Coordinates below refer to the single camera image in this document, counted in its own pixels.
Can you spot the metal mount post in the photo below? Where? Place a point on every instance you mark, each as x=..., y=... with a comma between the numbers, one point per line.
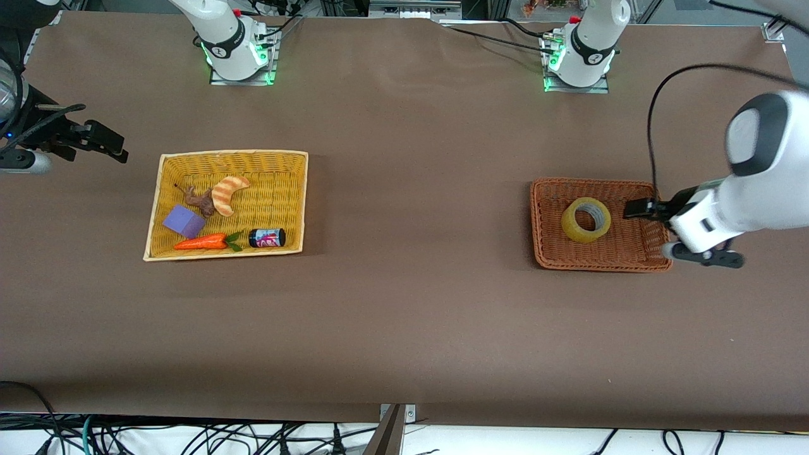
x=389, y=436

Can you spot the small dark drink can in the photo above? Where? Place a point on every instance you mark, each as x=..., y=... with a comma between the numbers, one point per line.
x=268, y=237

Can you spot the aluminium corner profile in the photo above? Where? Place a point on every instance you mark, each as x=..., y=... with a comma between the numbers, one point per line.
x=776, y=33

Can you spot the toy croissant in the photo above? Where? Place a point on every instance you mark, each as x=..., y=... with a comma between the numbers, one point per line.
x=224, y=196

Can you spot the aluminium frame bar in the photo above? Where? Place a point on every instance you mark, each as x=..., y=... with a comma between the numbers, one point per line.
x=414, y=9

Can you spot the yellow packing tape roll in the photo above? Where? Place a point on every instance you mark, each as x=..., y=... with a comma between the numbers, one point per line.
x=572, y=227

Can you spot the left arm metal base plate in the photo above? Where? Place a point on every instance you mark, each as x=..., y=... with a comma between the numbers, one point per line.
x=597, y=90

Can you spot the brown toy figure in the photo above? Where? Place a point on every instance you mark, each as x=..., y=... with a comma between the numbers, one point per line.
x=202, y=202

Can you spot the yellow wicker basket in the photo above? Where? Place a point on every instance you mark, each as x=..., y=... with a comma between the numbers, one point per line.
x=265, y=189

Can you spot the purple block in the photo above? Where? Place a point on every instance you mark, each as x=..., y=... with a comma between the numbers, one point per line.
x=183, y=221

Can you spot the brown table cover sheet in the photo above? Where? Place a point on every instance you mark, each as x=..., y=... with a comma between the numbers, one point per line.
x=411, y=253

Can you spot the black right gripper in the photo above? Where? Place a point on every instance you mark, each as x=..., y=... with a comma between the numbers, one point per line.
x=54, y=134

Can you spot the brown wicker basket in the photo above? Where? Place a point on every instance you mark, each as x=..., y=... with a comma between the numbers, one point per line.
x=556, y=253

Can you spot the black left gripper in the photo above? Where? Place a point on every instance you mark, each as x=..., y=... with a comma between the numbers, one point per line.
x=665, y=207

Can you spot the orange toy carrot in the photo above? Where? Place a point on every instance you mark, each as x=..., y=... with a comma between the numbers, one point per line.
x=202, y=242

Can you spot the aluminium side rail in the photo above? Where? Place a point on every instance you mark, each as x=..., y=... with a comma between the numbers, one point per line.
x=41, y=41

